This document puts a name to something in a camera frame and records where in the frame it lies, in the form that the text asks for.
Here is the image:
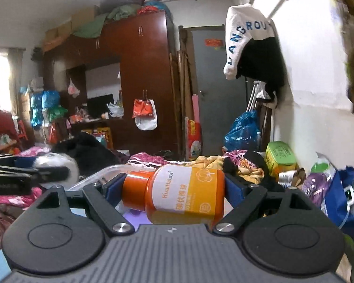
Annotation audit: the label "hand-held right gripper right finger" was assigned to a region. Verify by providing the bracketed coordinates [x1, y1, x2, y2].
[212, 172, 316, 236]

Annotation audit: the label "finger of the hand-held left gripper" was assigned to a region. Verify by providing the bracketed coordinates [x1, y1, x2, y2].
[0, 165, 71, 183]
[0, 153, 37, 167]

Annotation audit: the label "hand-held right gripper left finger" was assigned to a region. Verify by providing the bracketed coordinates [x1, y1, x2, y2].
[26, 172, 136, 238]

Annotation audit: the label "white soft bundle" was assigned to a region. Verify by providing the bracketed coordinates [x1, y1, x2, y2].
[32, 152, 80, 185]

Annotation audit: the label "clear plastic basket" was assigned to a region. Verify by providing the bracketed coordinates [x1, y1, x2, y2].
[68, 163, 164, 192]

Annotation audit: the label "purple tissue pack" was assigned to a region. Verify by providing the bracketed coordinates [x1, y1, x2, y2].
[115, 203, 149, 226]

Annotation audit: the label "orange bottle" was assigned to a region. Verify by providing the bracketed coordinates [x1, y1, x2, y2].
[122, 165, 226, 227]

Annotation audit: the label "pink floral blanket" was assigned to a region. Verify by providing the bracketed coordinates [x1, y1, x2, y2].
[0, 146, 52, 213]

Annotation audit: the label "yellow patterned garment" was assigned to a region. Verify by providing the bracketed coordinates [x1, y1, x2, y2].
[192, 155, 264, 183]

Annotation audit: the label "magenta patterned cloth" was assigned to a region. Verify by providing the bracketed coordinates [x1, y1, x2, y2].
[223, 150, 248, 161]

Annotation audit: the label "maroon striped garment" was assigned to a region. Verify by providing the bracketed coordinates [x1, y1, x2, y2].
[127, 152, 166, 167]

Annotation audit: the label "black coat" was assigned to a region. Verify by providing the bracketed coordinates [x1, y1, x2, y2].
[51, 132, 121, 180]

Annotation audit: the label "yellow box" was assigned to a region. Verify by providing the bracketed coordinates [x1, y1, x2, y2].
[90, 127, 114, 149]

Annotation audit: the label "green box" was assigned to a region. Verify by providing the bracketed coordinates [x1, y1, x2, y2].
[265, 141, 297, 174]

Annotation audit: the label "large blue plastic bag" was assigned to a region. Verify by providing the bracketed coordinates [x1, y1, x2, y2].
[224, 110, 261, 152]

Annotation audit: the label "green plastic bag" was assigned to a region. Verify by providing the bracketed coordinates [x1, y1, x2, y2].
[49, 106, 68, 120]

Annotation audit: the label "red and white sack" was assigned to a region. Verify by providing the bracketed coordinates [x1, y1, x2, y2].
[186, 118, 203, 161]

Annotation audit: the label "white plastic bag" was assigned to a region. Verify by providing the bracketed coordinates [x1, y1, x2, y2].
[107, 103, 124, 118]
[68, 78, 81, 98]

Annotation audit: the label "purple packet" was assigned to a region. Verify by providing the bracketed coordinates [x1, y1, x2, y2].
[301, 171, 334, 204]

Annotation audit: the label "red and white hanging bag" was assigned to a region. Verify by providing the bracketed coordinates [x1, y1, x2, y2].
[133, 98, 158, 131]

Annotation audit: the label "black monitor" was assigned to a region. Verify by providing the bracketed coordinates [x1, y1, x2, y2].
[86, 94, 115, 118]

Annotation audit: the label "pink roll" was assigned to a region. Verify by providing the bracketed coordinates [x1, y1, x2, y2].
[192, 94, 201, 124]

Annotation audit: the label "curtain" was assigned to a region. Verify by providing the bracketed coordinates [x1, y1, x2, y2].
[7, 49, 25, 115]

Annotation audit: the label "grey door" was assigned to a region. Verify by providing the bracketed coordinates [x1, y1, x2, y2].
[189, 26, 254, 157]

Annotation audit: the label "metal folding stand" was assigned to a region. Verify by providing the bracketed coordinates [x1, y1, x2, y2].
[245, 81, 269, 115]

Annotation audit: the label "wooden sticks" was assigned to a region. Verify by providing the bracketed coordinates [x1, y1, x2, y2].
[169, 26, 195, 154]

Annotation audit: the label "blue shopping bag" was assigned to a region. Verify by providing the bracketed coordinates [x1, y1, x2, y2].
[321, 166, 354, 239]

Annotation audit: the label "dark wooden wardrobe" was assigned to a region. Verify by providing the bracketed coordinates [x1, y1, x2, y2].
[43, 10, 180, 157]

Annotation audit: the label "black hanging garment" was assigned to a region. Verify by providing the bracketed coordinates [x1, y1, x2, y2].
[236, 37, 286, 108]

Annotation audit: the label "cardboard box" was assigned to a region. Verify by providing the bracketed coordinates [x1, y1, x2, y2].
[71, 6, 101, 30]
[57, 21, 73, 37]
[44, 28, 59, 43]

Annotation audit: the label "green and brown bag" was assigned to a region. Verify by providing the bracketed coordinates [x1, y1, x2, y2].
[339, 233, 354, 283]

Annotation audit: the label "white printed garment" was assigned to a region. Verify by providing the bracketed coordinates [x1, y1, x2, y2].
[223, 4, 276, 80]

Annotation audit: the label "grey green cloth bundle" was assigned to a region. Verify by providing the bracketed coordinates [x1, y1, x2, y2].
[106, 3, 143, 21]

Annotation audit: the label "red and blue bundle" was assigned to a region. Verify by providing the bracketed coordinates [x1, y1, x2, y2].
[137, 1, 173, 15]

